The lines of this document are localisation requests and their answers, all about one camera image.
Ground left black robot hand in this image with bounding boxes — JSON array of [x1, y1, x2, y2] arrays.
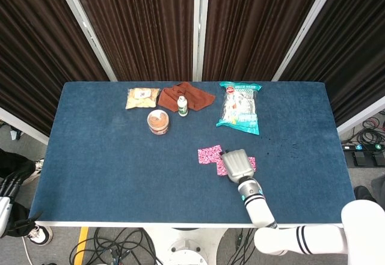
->
[[0, 169, 23, 199]]

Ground white and black sneaker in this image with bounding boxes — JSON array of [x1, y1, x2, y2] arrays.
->
[[22, 159, 45, 186], [23, 223, 54, 246]]

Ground blue fabric table cover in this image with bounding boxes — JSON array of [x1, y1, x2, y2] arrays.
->
[[29, 81, 356, 225]]

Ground brown pleated curtain panel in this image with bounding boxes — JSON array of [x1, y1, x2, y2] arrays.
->
[[68, 0, 196, 82], [0, 0, 111, 136], [202, 0, 328, 82], [279, 0, 385, 127]]

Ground clear bag of pale snacks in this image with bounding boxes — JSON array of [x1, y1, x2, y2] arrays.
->
[[125, 87, 161, 111]]

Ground clear plastic cookie jar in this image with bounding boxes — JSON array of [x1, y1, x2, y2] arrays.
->
[[147, 110, 170, 136]]

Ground white milk bottle green label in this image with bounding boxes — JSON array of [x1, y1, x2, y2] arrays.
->
[[177, 95, 189, 117]]

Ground rust orange cloth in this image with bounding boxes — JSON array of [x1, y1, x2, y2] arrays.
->
[[157, 81, 217, 112]]

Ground teal snack bag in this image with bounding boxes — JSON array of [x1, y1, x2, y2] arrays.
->
[[215, 81, 263, 136]]

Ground black foot pedal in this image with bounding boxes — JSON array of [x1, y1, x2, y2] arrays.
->
[[351, 151, 371, 167], [371, 151, 385, 166]]

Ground black shoe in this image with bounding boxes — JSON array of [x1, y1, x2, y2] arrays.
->
[[354, 186, 377, 203]]

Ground white partition base rail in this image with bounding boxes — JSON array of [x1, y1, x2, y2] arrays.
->
[[336, 104, 385, 136], [0, 107, 50, 145]]

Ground black floor cable bundle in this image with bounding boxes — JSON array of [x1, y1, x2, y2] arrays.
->
[[342, 117, 385, 145], [225, 228, 256, 265], [70, 227, 159, 265]]

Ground white table frame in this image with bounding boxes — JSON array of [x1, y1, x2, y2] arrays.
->
[[29, 221, 343, 228]]

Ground white partition post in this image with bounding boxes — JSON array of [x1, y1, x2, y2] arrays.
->
[[192, 0, 211, 82], [53, 0, 117, 82], [272, 0, 337, 82]]

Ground white pedestal base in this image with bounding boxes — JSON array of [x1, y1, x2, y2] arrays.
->
[[144, 227, 226, 265]]

